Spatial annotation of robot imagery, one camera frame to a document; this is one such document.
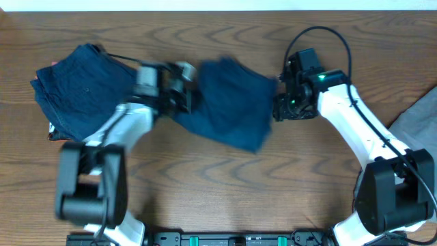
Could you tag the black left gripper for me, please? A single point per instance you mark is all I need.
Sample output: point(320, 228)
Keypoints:
point(186, 96)

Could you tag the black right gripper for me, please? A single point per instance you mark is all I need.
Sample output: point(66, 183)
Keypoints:
point(281, 109)

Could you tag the navy blue shorts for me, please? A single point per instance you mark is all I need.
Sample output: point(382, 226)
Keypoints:
point(232, 105)

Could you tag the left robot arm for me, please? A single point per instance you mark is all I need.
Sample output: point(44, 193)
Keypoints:
point(92, 180)

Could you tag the grey shorts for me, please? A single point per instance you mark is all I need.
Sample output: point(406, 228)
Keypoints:
point(414, 129)

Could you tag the red black folded garment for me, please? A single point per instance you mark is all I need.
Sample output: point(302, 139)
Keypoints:
point(57, 133)

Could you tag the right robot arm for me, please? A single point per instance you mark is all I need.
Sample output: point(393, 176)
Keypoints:
point(392, 191)

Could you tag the folded navy shorts stack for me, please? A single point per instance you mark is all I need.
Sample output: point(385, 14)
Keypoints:
point(80, 93)

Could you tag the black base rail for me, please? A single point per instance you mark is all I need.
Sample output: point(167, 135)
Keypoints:
point(297, 238)

